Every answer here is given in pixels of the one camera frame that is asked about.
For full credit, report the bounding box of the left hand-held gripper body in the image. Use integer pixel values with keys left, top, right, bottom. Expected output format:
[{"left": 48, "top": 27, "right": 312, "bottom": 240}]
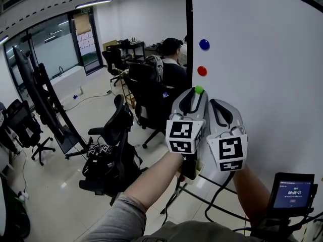
[{"left": 165, "top": 112, "right": 206, "bottom": 155}]

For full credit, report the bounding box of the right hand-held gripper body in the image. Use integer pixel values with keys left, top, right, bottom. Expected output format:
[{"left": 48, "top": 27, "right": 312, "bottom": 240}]
[{"left": 206, "top": 129, "right": 248, "bottom": 172}]

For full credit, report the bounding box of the person's left forearm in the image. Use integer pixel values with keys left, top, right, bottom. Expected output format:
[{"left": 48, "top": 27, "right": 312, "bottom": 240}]
[{"left": 123, "top": 151, "right": 184, "bottom": 209}]

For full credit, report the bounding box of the person's right forearm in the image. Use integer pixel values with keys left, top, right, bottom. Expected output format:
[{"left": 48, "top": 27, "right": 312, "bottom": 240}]
[{"left": 232, "top": 165, "right": 272, "bottom": 223}]

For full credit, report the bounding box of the black phone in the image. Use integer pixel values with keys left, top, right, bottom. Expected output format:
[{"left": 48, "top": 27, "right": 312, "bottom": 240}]
[{"left": 183, "top": 159, "right": 197, "bottom": 180}]

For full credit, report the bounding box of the white storage box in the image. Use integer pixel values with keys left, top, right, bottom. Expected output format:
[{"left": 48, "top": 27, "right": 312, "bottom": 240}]
[{"left": 176, "top": 160, "right": 204, "bottom": 185}]

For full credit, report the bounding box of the grey white backpack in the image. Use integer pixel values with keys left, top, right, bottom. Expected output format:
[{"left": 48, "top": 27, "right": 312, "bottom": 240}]
[{"left": 142, "top": 54, "right": 165, "bottom": 83}]

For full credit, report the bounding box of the black mesh office chair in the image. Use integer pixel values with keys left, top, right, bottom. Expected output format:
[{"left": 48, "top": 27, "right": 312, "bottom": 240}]
[{"left": 79, "top": 94, "right": 143, "bottom": 206}]

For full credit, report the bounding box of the whiteboard on black stand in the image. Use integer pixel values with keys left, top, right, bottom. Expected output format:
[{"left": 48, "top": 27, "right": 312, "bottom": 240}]
[{"left": 161, "top": 0, "right": 323, "bottom": 223}]

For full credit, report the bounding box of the black shelf cart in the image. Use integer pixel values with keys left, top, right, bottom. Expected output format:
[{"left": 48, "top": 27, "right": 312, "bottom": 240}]
[{"left": 118, "top": 40, "right": 146, "bottom": 63}]

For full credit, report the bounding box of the black screen device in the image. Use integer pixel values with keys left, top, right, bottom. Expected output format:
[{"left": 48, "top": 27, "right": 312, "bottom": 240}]
[{"left": 267, "top": 172, "right": 316, "bottom": 214}]

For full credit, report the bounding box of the pile of idle grippers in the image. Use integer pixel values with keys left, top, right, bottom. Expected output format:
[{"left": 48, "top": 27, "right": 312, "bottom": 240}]
[{"left": 88, "top": 144, "right": 114, "bottom": 159}]

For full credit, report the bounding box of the cardboard box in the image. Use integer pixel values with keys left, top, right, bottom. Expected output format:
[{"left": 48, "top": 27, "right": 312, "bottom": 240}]
[{"left": 102, "top": 40, "right": 118, "bottom": 51}]

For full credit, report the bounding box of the person's grey shirt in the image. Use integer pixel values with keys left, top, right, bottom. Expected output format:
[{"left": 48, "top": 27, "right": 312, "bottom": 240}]
[{"left": 83, "top": 194, "right": 298, "bottom": 242}]

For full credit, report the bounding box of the white low cabinet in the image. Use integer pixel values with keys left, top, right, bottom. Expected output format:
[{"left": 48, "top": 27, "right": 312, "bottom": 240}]
[{"left": 50, "top": 66, "right": 88, "bottom": 100}]

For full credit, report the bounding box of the brown and white door poster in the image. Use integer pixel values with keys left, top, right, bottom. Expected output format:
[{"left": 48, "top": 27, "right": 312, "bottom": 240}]
[{"left": 74, "top": 13, "right": 95, "bottom": 55}]

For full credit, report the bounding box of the long ceiling light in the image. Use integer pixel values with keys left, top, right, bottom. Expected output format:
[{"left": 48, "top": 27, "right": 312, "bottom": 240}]
[{"left": 75, "top": 0, "right": 113, "bottom": 10}]

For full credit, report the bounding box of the black display on rolling stand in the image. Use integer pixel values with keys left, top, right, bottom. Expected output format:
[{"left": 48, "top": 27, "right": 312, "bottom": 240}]
[{"left": 12, "top": 46, "right": 88, "bottom": 160}]

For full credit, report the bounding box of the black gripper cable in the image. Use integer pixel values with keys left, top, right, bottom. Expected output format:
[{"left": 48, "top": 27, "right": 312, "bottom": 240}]
[
  {"left": 204, "top": 171, "right": 250, "bottom": 223},
  {"left": 161, "top": 177, "right": 184, "bottom": 215}
]

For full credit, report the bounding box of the brass frame cart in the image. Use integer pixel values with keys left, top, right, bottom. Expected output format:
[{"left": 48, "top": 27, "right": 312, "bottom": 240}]
[{"left": 117, "top": 68, "right": 138, "bottom": 109}]

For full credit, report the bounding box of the black device mount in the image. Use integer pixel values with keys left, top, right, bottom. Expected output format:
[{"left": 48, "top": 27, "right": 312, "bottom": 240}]
[{"left": 252, "top": 210, "right": 323, "bottom": 242}]

